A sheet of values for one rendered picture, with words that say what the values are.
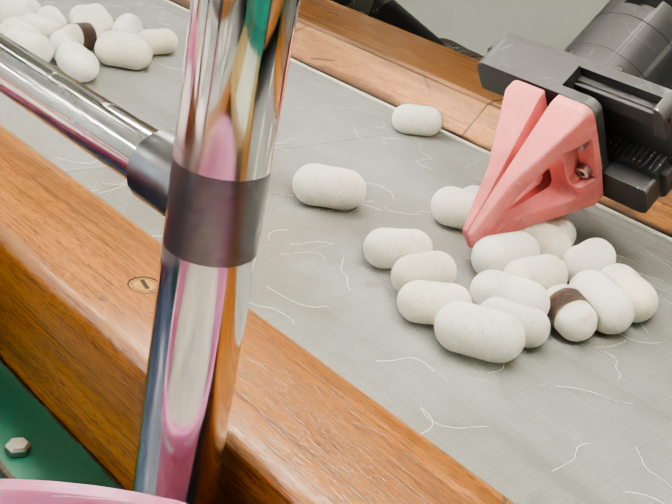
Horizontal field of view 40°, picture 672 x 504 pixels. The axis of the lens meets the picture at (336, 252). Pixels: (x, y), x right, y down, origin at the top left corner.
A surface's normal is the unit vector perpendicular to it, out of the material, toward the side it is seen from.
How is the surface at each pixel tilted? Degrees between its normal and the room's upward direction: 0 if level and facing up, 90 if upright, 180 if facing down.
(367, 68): 45
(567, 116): 60
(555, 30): 90
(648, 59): 55
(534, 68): 39
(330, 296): 0
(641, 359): 0
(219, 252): 90
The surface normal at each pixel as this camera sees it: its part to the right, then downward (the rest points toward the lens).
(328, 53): -0.36, -0.48
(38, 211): 0.18, -0.88
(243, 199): 0.57, 0.46
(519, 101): -0.52, -0.27
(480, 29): -0.74, 0.17
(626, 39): -0.09, -0.42
